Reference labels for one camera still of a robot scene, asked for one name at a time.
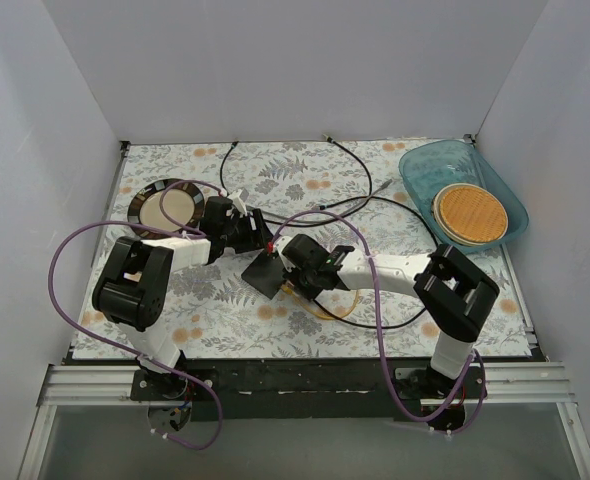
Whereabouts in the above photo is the yellow ethernet cable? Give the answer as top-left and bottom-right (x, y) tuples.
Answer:
(280, 279), (362, 321)

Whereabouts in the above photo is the black network switch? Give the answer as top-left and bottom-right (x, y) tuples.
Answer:
(241, 251), (285, 300)

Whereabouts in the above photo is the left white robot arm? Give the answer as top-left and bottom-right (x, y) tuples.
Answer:
(92, 197), (273, 400)

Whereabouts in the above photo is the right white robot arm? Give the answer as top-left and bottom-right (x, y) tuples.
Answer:
(274, 234), (499, 398)

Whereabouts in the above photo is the floral table mat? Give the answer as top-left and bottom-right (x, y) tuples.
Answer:
(72, 139), (534, 360)

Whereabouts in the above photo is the dark rimmed ceramic plate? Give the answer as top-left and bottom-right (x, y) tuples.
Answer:
(127, 178), (205, 239)

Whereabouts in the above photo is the teal plastic basin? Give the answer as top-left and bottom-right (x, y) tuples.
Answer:
(399, 140), (529, 254)

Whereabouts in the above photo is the round woven bamboo tray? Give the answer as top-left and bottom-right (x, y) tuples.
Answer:
(431, 183), (509, 246)

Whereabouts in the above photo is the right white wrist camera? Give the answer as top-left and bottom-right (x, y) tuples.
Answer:
(267, 236), (292, 262)

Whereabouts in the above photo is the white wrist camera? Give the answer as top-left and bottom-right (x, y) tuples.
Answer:
(228, 189), (249, 216)
(267, 236), (292, 262)

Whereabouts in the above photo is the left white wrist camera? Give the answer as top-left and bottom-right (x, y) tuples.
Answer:
(228, 189), (249, 216)

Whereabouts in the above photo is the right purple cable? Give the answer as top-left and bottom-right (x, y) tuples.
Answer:
(269, 209), (489, 434)

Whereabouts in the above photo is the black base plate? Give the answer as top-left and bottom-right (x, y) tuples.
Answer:
(130, 358), (482, 421)

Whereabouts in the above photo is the aluminium frame rail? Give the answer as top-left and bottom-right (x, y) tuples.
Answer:
(38, 362), (575, 405)

